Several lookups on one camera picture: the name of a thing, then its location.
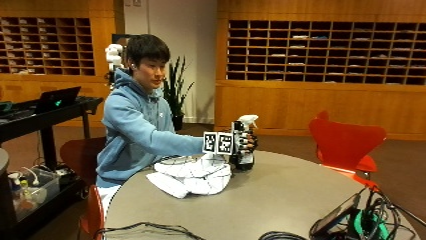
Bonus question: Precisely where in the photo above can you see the clear plastic bin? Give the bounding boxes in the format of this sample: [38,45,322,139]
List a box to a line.
[6,166,61,222]

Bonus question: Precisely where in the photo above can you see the thin black cable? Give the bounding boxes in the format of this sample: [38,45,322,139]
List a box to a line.
[93,221,207,240]

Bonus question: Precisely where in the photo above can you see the black cart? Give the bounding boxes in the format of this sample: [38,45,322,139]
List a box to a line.
[0,95,105,240]

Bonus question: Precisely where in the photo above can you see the black laptop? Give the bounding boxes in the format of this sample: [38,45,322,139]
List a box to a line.
[33,85,82,115]

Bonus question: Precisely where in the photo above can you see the white cloth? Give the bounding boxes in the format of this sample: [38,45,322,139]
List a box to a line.
[145,153,234,200]

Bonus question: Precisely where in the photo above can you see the black plant pot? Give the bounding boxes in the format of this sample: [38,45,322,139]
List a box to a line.
[170,114,186,132]

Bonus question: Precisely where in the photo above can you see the green cable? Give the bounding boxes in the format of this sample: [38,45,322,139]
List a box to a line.
[352,209,391,240]

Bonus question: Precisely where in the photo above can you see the coiled black cable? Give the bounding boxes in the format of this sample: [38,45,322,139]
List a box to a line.
[256,230,310,240]

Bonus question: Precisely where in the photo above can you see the tall green leafy plant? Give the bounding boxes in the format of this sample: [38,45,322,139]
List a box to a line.
[161,55,195,118]

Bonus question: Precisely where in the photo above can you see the dark red chair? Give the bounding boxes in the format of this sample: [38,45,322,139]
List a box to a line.
[58,136,107,188]

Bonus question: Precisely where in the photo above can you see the small wooden pigeonhole shelf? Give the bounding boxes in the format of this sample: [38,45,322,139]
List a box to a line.
[0,16,97,77]

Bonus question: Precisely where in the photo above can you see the white jointed device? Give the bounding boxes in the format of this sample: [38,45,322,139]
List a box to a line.
[103,43,125,72]

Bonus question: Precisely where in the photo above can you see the red chair with thin backrest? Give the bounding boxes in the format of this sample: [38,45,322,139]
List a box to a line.
[78,184,106,240]

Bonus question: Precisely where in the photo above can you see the the person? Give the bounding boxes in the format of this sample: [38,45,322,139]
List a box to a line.
[94,33,210,214]

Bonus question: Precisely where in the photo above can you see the white cube with black markers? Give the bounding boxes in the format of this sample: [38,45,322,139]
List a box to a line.
[200,131,235,156]

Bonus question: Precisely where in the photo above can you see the wide wooden pigeonhole shelf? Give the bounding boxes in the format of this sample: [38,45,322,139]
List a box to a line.
[226,19,426,86]

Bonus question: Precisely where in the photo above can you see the spray bottle with white trigger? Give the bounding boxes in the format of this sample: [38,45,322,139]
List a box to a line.
[227,114,260,173]

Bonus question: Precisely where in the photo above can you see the red shell chair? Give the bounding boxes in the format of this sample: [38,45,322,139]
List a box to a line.
[307,110,388,193]

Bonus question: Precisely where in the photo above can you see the black tripod leg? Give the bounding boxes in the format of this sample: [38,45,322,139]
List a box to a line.
[375,190,426,228]

